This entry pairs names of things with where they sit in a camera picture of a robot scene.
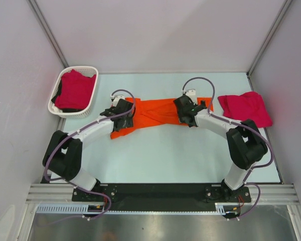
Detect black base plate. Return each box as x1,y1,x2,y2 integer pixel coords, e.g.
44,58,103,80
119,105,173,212
72,182,251,213

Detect left aluminium corner post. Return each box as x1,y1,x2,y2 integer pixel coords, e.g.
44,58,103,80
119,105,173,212
26,0,69,68

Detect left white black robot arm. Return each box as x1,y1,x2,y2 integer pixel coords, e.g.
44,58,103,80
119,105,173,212
43,96,135,201

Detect aluminium corner post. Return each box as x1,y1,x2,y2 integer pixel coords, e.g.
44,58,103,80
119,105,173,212
26,0,69,68
246,0,294,78

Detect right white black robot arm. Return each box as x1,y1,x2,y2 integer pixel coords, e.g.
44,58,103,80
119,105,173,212
174,94,268,201

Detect purple cable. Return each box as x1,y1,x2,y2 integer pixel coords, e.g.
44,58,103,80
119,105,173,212
182,77,275,221
44,89,136,223

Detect black shirt in basket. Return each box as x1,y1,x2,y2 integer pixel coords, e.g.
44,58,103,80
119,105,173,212
51,80,86,113

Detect folded magenta t shirt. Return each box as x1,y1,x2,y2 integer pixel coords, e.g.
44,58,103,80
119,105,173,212
218,91,273,128

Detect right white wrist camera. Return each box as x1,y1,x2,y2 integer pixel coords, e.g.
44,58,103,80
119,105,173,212
182,89,197,98

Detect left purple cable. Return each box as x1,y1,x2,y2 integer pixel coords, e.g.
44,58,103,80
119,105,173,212
44,89,136,223

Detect white plastic basket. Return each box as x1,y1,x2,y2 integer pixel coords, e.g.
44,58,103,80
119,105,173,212
48,66,98,118

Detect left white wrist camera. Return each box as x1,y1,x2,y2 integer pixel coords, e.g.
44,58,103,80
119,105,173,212
110,94,125,102

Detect aluminium frame rail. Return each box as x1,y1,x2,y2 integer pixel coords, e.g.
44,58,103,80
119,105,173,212
26,184,299,205

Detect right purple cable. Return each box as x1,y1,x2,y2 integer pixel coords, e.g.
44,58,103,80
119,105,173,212
182,77,275,221

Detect magenta shirt in basket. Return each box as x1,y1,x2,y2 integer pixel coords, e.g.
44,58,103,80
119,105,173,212
51,69,96,112

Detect orange t shirt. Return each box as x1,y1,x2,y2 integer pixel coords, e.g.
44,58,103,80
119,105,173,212
110,96,214,140

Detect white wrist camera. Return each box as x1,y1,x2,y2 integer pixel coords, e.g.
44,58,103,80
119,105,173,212
182,89,197,98
110,94,125,102

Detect right aluminium corner post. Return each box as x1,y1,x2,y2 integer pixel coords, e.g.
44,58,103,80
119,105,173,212
246,0,294,78

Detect white slotted cable duct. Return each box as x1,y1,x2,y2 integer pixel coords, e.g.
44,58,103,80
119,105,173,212
36,203,239,215

